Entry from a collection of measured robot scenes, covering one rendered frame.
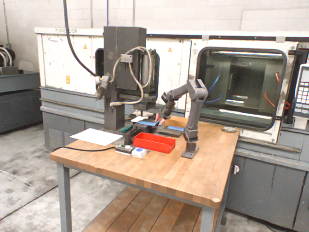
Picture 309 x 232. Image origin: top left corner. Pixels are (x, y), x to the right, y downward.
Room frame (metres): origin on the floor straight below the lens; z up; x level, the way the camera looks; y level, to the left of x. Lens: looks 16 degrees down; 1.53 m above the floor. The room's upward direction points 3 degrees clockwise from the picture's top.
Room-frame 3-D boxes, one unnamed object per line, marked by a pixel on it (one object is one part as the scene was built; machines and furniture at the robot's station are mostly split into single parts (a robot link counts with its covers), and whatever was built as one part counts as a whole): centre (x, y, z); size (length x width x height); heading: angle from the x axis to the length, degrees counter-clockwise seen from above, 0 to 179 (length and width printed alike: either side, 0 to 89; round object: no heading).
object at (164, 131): (1.76, -0.16, 0.91); 0.17 x 0.16 x 0.02; 157
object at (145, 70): (1.70, 0.06, 1.37); 0.11 x 0.09 x 0.30; 157
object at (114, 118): (1.81, 0.30, 1.28); 0.14 x 0.12 x 0.75; 157
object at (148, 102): (1.72, 0.12, 1.22); 0.26 x 0.18 x 0.30; 67
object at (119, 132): (1.76, 0.12, 0.88); 0.65 x 0.50 x 0.03; 157
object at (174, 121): (1.90, -0.24, 0.93); 0.25 x 0.13 x 0.08; 67
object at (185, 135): (1.41, -0.25, 1.00); 0.09 x 0.06 x 0.06; 120
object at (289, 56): (1.96, -0.67, 1.21); 0.86 x 0.10 x 0.79; 64
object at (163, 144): (1.46, -0.02, 0.93); 0.25 x 0.12 x 0.06; 67
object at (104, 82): (1.70, 0.36, 1.25); 0.19 x 0.07 x 0.19; 157
